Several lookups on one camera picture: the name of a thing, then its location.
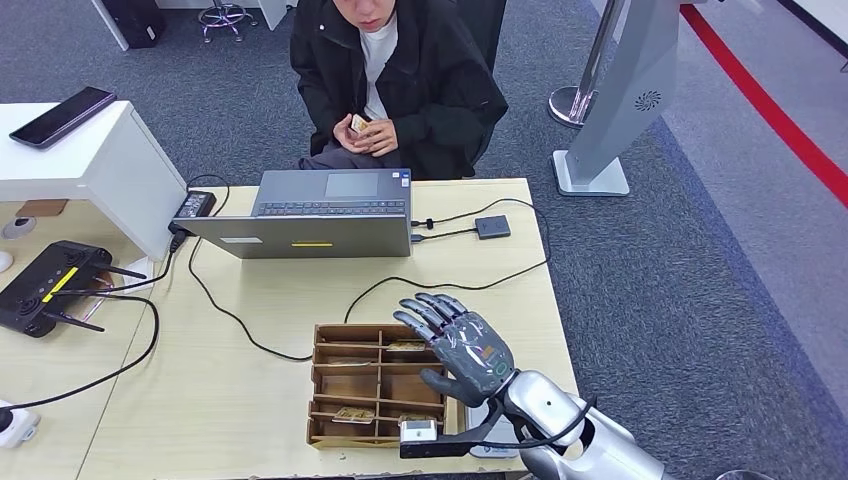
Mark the silver kiosk stand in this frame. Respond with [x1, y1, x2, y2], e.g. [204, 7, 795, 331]
[552, 0, 704, 198]

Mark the black cabinet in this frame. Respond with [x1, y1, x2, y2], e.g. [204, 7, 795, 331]
[100, 0, 168, 51]

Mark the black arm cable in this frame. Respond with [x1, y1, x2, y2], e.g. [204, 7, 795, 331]
[486, 396, 598, 452]

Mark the white desk panel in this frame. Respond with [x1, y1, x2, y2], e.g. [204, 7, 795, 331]
[90, 0, 132, 53]
[256, 0, 294, 31]

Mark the wooden card organizer box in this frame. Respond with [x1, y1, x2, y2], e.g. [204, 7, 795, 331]
[305, 323, 450, 452]

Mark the person's left hand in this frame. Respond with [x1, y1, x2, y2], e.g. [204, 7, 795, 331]
[354, 119, 400, 158]

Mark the black laptop charger cable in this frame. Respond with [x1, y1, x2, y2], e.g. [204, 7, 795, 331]
[186, 173, 314, 364]

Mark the chrome stool base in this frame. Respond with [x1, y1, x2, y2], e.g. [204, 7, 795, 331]
[197, 0, 259, 45]

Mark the black usb hub cable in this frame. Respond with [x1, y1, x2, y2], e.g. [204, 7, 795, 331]
[410, 227, 480, 243]

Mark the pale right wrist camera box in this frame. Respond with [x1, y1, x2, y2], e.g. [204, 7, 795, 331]
[399, 419, 439, 444]

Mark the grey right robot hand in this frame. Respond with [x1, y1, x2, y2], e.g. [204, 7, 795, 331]
[393, 292, 517, 409]

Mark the person's right hand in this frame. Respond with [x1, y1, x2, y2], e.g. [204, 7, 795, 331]
[333, 113, 366, 155]

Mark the white card reader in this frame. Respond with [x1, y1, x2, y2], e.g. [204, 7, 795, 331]
[463, 400, 521, 460]

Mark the white power strip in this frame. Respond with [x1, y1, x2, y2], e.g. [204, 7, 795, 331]
[0, 399, 41, 450]

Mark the black smartphone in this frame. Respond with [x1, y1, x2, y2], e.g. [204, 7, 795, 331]
[8, 86, 119, 150]

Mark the black square usb hub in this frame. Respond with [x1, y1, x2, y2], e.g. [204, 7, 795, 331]
[474, 214, 513, 241]

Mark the person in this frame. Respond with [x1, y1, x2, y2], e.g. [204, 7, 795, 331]
[290, 0, 510, 181]

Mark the black laptop power adapter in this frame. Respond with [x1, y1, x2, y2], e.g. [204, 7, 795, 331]
[174, 190, 218, 221]

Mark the black mains cable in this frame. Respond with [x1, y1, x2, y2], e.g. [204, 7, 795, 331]
[0, 225, 191, 415]

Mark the white desk shelf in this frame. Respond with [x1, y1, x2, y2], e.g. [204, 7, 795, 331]
[0, 100, 189, 293]

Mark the brown pad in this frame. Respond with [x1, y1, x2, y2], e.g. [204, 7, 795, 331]
[14, 199, 70, 219]

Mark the black router with antennas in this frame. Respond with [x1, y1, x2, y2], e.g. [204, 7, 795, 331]
[0, 240, 148, 340]

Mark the grey round puck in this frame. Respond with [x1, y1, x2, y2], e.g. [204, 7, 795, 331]
[2, 216, 37, 240]

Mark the grey laptop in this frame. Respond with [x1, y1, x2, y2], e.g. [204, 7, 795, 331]
[173, 168, 413, 260]

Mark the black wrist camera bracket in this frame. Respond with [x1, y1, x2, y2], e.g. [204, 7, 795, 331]
[399, 396, 508, 460]

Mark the chrome stanchion post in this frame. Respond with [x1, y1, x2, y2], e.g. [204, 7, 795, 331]
[548, 0, 629, 129]

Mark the black card reader cable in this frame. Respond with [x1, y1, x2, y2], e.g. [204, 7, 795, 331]
[343, 197, 552, 326]

